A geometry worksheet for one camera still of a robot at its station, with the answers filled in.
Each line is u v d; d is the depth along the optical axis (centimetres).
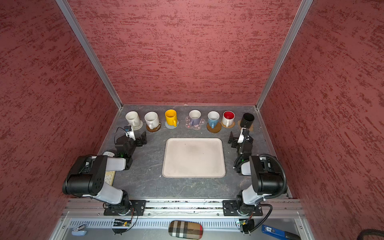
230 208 74
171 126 107
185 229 66
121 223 72
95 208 76
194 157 95
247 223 71
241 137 80
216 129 106
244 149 67
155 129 104
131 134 81
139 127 107
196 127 107
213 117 102
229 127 105
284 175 42
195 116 109
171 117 101
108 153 89
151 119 105
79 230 67
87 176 46
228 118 106
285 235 64
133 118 101
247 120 101
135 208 74
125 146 73
